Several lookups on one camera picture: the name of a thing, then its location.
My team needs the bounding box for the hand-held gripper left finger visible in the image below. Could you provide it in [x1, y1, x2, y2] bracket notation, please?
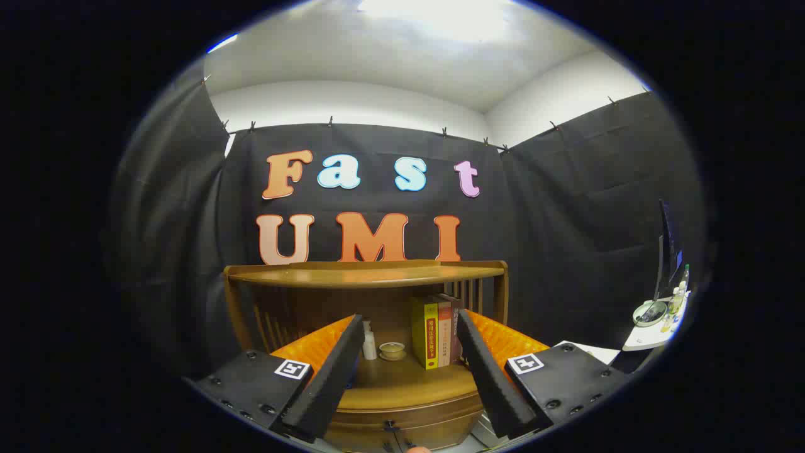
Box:
[182, 315, 365, 444]

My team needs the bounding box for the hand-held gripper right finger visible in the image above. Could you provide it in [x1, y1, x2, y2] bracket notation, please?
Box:
[456, 308, 633, 440]

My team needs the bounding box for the wooden drawer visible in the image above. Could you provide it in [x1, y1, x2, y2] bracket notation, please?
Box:
[324, 393, 485, 436]

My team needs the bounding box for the wooden countertop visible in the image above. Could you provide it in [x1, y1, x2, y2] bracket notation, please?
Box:
[343, 352, 482, 411]

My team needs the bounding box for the wooden cabinet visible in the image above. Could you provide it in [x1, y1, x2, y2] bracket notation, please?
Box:
[223, 260, 509, 453]

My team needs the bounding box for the orange and white book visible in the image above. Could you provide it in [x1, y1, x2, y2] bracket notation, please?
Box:
[436, 301, 452, 368]

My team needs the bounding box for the brown book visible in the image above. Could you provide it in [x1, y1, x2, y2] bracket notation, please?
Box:
[440, 293, 465, 364]

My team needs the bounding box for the yellow book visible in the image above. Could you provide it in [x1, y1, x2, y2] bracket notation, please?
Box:
[411, 296, 440, 371]

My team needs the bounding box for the white desk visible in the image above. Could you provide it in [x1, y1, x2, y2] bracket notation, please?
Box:
[623, 293, 691, 352]

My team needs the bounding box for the grey bowl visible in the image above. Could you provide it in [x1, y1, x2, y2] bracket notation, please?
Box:
[633, 301, 669, 327]

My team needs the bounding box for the black backdrop cloth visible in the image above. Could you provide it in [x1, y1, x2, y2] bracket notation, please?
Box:
[107, 60, 708, 391]

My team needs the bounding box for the clear plastic bottle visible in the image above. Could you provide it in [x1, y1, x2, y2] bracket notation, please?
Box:
[660, 281, 687, 333]

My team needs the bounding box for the black monitor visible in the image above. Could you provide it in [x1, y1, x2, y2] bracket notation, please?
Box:
[654, 199, 684, 301]

